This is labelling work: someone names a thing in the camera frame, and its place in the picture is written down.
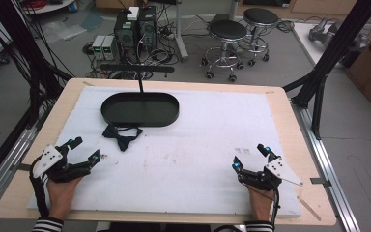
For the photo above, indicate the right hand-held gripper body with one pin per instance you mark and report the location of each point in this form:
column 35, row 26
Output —
column 272, row 174

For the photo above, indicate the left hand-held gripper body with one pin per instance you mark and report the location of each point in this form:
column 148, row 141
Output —
column 48, row 159

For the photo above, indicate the dark navy bow tie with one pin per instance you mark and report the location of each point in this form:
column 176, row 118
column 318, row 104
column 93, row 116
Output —
column 122, row 137

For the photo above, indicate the black oval tray with T-bar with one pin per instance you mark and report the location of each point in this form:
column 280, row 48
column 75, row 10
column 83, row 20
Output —
column 140, row 109

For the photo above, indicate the person's right hand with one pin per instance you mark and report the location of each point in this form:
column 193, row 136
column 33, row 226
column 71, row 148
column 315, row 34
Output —
column 261, row 203

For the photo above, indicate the person's left hand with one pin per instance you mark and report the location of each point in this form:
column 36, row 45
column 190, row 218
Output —
column 61, row 196

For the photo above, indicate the black tape strip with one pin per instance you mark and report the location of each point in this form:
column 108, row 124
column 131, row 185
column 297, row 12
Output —
column 24, row 167
column 320, row 181

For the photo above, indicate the thin wooden stick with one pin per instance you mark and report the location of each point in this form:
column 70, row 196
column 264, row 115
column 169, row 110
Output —
column 309, row 208

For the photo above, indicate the white foam mat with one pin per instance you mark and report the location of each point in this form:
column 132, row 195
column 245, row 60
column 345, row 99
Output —
column 180, row 154

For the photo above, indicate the grey bench power supply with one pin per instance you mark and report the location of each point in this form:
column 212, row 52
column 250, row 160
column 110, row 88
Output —
column 98, row 46
column 109, row 47

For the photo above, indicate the clear plastic sheet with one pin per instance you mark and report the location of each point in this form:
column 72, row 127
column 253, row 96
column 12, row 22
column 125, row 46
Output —
column 66, row 29

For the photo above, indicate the black computer tower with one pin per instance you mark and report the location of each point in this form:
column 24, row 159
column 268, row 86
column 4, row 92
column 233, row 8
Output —
column 125, row 32
column 148, row 30

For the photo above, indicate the black round stool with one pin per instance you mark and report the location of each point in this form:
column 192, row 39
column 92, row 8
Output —
column 260, row 16
column 228, row 30

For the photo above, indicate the round white table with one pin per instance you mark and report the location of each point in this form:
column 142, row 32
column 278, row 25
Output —
column 50, row 7

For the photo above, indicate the grey table leg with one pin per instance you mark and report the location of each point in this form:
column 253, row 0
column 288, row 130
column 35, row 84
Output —
column 181, row 35

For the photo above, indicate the white small box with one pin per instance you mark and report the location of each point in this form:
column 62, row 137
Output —
column 132, row 13

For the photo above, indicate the aluminium rail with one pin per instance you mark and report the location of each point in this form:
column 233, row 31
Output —
column 328, row 167
column 9, row 161

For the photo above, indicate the black metal frame stand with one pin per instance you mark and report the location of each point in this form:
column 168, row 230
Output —
column 9, row 42
column 331, row 54

